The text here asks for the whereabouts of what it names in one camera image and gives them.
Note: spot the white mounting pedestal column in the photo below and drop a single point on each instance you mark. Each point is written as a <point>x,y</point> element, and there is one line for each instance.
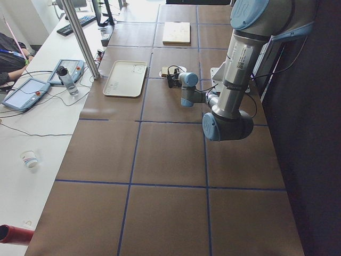
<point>218,76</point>

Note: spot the red cylinder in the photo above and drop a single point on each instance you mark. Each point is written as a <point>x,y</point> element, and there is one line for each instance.
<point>15,235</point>

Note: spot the person in dark clothes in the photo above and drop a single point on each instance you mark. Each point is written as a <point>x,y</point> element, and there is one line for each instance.
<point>14,59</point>

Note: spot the teach pendant far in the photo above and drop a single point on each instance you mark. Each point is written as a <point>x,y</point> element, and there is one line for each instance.
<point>75,69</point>

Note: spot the white paper cup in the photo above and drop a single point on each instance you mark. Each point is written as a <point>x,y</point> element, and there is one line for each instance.
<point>29,158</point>

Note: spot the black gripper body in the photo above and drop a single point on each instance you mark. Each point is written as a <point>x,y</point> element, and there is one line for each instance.
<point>173,80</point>

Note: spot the teach pendant near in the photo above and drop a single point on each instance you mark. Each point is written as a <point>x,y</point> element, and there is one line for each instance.
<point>28,94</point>

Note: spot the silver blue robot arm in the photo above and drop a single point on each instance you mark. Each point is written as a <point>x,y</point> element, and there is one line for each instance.
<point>254,24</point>

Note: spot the aluminium frame post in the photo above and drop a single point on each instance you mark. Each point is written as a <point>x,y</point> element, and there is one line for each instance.
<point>80,37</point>

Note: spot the white round plate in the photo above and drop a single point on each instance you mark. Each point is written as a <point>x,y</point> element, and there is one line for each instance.
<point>183,68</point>

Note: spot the cream bear serving tray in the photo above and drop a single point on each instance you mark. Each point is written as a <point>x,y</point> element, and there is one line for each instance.
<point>126,79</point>

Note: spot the wooden cutting board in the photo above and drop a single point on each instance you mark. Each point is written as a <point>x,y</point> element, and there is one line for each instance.
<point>177,32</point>

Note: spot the black monitor stand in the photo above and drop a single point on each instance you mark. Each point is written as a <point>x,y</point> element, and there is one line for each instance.
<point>103,13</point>

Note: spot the clear water bottle black cap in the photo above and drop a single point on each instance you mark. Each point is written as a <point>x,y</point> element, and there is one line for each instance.
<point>66,80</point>

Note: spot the bread slice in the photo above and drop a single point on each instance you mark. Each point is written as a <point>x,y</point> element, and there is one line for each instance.
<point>165,71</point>

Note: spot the teach pendant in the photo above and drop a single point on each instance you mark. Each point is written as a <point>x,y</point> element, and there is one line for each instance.
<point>75,69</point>
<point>28,94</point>

